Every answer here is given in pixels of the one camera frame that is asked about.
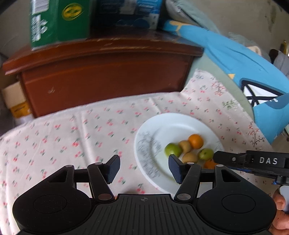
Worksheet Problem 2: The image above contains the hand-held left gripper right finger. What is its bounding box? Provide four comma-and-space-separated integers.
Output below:
169, 154, 243, 201

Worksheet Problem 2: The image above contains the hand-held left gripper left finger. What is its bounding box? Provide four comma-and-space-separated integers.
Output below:
45, 155, 121, 201

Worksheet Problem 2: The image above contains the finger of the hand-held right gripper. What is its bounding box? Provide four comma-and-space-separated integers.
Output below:
213, 151, 247, 169

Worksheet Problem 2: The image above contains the small orange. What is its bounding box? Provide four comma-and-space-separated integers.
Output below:
188, 134, 204, 149
203, 159, 219, 169

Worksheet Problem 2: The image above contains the white plate with grey print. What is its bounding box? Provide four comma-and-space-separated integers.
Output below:
134, 113, 226, 195

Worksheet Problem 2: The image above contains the person's right hand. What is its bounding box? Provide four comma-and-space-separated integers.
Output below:
270, 189, 289, 235

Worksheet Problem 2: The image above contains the cherry print tablecloth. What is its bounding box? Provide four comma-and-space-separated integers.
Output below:
0, 69, 289, 235

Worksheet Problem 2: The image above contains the brown wooden bedside cabinet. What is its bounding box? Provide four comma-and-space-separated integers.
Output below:
2, 30, 205, 118

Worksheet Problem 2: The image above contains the pale green bed sheet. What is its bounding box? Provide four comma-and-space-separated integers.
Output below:
184, 54, 255, 122

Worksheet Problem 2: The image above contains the grey padded jacket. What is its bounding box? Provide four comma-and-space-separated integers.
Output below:
270, 48, 289, 77

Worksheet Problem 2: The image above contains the yellow cardboard box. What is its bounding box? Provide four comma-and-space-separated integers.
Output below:
10, 102, 33, 118

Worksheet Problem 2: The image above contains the beige and teal pillow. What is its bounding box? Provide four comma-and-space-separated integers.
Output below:
228, 32, 269, 59

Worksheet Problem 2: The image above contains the plain cardboard box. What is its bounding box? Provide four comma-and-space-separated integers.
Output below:
1, 81, 25, 109

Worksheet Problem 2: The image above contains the green and white carton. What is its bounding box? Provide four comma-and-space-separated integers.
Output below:
30, 0, 92, 50

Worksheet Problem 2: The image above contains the dark blue carton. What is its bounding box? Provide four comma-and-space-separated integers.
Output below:
90, 0, 164, 31

